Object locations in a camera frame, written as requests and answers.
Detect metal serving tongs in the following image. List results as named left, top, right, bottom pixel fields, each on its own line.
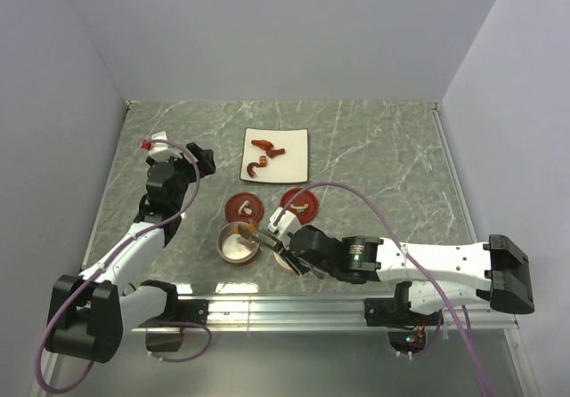
left=232, top=223, right=285, bottom=254

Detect curved red sausage piece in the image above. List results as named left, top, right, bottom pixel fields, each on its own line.
left=246, top=162, right=263, bottom=178

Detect red-brown drumstick piece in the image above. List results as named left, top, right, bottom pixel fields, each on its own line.
left=265, top=149, right=286, bottom=158

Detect red-brown chicken wing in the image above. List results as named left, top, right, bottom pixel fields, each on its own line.
left=250, top=140, right=273, bottom=151

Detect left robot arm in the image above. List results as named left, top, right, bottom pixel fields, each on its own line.
left=42, top=137, right=216, bottom=363

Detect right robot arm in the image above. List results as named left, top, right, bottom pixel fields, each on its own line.
left=269, top=225, right=535, bottom=326

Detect white round container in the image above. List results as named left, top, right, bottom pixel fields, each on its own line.
left=273, top=254, right=311, bottom=275

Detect right red container lid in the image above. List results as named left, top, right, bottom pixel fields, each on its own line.
left=280, top=188, right=319, bottom=225

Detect red container lid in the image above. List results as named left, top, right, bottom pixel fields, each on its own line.
left=280, top=188, right=319, bottom=225
left=224, top=192, right=265, bottom=223

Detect metal round container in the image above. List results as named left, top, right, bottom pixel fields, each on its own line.
left=216, top=222, right=260, bottom=265

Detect left red container lid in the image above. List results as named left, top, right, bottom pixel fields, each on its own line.
left=224, top=192, right=265, bottom=223

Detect white square plate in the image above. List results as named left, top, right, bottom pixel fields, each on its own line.
left=240, top=127, right=309, bottom=184

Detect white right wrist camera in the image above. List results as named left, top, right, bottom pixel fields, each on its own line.
left=267, top=207, right=301, bottom=236

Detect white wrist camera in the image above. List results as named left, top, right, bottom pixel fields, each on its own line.
left=142, top=131, right=183, bottom=162
left=267, top=207, right=301, bottom=236

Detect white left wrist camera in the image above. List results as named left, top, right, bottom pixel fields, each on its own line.
left=142, top=131, right=183, bottom=162

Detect aluminium frame rail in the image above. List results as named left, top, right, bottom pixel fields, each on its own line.
left=128, top=292, right=520, bottom=334

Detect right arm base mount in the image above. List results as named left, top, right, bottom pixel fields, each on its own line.
left=363, top=298, right=444, bottom=359

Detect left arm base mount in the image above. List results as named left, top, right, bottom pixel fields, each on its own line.
left=143, top=299, right=213, bottom=359

